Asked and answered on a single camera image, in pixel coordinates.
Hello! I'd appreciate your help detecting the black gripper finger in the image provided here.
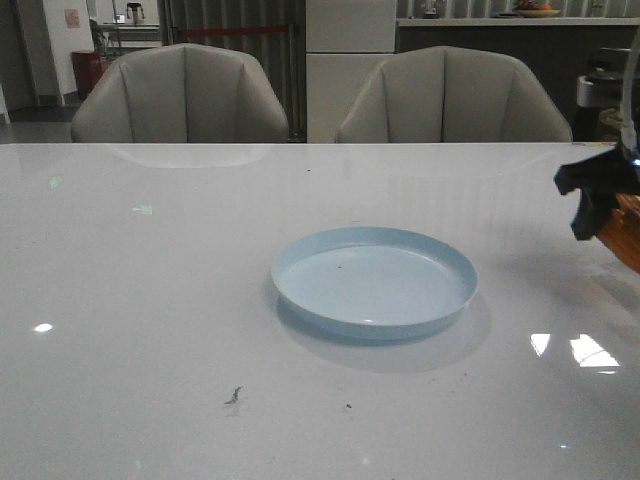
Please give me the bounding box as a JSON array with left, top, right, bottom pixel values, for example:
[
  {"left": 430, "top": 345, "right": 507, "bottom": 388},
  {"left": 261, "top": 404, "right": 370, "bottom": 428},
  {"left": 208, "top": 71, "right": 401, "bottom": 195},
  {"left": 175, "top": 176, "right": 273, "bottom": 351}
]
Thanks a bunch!
[
  {"left": 554, "top": 145, "right": 639, "bottom": 195},
  {"left": 571, "top": 188, "right": 619, "bottom": 241}
]

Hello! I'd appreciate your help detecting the orange corn cob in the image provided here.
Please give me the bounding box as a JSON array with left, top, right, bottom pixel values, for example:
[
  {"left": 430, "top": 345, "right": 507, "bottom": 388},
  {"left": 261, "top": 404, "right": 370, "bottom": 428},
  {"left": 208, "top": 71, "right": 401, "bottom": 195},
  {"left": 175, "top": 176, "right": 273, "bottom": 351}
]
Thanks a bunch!
[{"left": 596, "top": 193, "right": 640, "bottom": 273}]

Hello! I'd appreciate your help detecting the light blue plate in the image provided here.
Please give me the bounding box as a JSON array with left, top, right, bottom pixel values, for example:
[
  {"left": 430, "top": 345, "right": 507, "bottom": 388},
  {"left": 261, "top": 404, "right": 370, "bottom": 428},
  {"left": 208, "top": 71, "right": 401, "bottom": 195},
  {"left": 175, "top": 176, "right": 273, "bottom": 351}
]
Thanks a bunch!
[{"left": 271, "top": 226, "right": 478, "bottom": 342}]

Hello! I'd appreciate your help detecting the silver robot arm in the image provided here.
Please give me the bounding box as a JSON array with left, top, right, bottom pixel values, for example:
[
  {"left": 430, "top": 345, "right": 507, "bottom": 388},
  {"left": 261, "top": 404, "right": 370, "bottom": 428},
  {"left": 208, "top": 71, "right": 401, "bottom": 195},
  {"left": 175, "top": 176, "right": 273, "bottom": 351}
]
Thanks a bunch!
[{"left": 554, "top": 49, "right": 639, "bottom": 240}]

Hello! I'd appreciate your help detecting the grey counter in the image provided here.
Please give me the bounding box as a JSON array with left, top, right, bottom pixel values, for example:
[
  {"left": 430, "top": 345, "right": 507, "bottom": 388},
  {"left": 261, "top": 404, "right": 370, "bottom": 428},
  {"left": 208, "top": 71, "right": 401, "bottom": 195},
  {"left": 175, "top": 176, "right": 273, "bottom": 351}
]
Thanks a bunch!
[{"left": 396, "top": 18, "right": 639, "bottom": 141}]

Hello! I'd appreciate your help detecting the fruit bowl on counter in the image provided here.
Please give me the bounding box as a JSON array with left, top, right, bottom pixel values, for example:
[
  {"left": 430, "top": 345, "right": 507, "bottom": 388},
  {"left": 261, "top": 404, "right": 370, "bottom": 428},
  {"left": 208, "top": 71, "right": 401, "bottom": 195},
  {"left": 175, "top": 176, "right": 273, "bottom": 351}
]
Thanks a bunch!
[{"left": 513, "top": 0, "right": 560, "bottom": 18}]

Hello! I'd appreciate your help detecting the grey right armchair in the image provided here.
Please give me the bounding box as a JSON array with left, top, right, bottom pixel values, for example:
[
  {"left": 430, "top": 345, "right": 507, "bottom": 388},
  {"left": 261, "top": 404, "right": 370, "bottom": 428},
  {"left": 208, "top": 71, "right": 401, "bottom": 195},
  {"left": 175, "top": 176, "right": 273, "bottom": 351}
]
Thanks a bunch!
[{"left": 335, "top": 46, "right": 572, "bottom": 143}]

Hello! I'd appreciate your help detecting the grey armchair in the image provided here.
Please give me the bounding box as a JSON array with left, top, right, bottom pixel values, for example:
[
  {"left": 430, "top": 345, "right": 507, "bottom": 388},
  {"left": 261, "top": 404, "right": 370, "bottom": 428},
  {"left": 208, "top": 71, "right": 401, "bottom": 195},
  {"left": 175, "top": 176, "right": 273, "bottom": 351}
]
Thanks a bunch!
[
  {"left": 335, "top": 46, "right": 572, "bottom": 143},
  {"left": 71, "top": 43, "right": 289, "bottom": 143}
]

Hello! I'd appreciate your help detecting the white cabinet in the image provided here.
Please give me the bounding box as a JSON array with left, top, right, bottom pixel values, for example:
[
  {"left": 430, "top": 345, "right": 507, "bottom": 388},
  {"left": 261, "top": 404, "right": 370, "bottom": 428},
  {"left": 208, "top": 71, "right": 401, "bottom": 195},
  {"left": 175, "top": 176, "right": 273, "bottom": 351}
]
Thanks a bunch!
[{"left": 305, "top": 0, "right": 397, "bottom": 143}]

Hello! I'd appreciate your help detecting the red barrier tape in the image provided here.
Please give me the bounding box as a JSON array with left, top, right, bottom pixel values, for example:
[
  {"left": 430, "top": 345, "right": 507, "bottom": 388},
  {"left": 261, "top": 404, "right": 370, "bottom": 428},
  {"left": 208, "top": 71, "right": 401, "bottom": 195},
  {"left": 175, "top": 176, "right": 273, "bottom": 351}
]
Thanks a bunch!
[{"left": 178, "top": 24, "right": 289, "bottom": 37}]

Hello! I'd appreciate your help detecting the grey left armchair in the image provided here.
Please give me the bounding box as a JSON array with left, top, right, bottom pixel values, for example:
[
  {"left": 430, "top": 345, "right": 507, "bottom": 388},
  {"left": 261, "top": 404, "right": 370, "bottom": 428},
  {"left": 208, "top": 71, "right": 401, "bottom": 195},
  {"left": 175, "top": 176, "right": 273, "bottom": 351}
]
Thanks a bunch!
[{"left": 71, "top": 43, "right": 289, "bottom": 143}]

